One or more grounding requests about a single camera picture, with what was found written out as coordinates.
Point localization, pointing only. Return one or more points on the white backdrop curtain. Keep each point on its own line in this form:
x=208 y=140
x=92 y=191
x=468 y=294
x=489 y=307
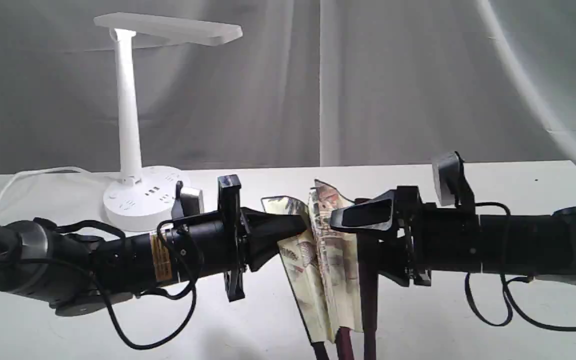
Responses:
x=310 y=83

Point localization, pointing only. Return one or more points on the white desk lamp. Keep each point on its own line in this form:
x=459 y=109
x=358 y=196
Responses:
x=143 y=196

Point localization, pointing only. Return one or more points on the painted paper folding fan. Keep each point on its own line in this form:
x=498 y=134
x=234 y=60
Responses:
x=333 y=294

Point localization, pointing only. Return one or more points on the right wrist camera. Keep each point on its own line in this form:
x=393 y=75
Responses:
x=451 y=185

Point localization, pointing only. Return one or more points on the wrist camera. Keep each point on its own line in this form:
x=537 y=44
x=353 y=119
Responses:
x=188 y=201
x=451 y=185

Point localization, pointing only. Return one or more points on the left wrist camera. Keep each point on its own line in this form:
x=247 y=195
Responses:
x=188 y=201

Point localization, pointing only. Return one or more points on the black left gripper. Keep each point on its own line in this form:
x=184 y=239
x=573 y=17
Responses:
x=210 y=243

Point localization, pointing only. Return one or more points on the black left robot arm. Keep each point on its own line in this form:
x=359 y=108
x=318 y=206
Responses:
x=75 y=268

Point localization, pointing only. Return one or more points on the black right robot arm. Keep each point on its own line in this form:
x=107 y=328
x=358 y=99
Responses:
x=538 y=246

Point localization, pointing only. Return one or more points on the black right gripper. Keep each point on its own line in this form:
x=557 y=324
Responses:
x=433 y=239

